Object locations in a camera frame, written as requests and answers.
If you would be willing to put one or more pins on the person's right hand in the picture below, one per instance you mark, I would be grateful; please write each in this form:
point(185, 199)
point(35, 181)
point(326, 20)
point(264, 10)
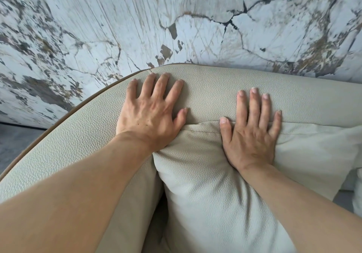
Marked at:
point(250, 144)

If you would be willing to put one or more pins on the person's left hand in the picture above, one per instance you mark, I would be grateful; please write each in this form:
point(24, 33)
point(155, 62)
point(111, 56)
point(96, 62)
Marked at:
point(148, 117)

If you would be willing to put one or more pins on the person's left thumb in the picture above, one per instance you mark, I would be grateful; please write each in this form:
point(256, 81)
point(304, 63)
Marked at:
point(181, 118)

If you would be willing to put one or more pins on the person's right thumb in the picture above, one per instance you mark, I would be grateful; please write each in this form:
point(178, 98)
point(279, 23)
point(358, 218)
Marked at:
point(226, 132)

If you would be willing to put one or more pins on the person's right middle finger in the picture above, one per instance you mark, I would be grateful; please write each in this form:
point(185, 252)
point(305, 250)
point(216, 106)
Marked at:
point(254, 107)

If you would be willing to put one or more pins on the person's left little finger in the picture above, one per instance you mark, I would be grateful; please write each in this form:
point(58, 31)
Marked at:
point(131, 91)

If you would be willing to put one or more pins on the person's right little finger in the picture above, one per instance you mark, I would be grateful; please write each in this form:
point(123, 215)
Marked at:
point(275, 124)

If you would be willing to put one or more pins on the person's left middle finger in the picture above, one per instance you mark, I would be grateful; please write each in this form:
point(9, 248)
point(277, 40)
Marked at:
point(160, 87)

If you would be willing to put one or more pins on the beige leather cushion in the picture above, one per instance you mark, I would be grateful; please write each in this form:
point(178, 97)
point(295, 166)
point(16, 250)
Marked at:
point(209, 193)

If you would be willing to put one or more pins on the person's right forearm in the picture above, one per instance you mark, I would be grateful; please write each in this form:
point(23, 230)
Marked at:
point(297, 210)

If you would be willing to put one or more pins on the person's left forearm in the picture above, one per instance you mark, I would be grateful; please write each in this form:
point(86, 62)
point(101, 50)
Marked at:
point(76, 187)

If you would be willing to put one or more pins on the beige leather sofa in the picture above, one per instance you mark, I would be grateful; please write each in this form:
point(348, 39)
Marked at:
point(311, 97)

